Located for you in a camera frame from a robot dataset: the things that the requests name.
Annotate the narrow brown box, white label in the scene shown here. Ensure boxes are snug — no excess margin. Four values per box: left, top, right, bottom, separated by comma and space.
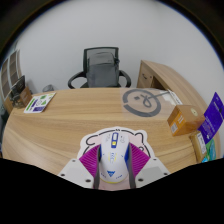
189, 131, 210, 164

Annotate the wooden side desk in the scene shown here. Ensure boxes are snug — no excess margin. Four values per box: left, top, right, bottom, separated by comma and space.
136, 59, 210, 108

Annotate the purple product package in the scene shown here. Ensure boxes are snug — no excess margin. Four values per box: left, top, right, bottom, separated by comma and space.
197, 92, 224, 145

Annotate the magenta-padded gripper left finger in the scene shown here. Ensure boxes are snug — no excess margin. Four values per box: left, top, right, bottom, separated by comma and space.
57, 143, 102, 190

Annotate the white computer mouse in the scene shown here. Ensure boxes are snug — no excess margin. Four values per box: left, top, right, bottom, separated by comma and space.
98, 130, 131, 185

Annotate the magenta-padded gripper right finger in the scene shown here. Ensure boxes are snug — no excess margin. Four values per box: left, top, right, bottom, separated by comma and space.
128, 143, 172, 190

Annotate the green and blue card pack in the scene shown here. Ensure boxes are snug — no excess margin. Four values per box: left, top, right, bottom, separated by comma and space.
201, 139, 218, 164

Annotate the clear mat with grey ring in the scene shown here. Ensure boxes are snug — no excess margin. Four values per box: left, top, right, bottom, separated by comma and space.
119, 86, 184, 119

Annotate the orange-brown cardboard box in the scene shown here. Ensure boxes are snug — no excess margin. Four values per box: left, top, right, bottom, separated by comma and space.
166, 104, 206, 137

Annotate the grey backpack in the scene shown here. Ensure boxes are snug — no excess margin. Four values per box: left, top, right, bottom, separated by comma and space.
86, 51, 121, 89

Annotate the wooden shelf cabinet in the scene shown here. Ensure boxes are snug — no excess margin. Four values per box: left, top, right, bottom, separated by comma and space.
0, 49, 23, 102

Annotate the black mesh office chair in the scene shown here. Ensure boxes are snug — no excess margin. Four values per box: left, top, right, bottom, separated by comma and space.
67, 46, 133, 90

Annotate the black plastic crate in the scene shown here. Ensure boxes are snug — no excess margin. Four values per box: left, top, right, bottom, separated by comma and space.
9, 75, 27, 97

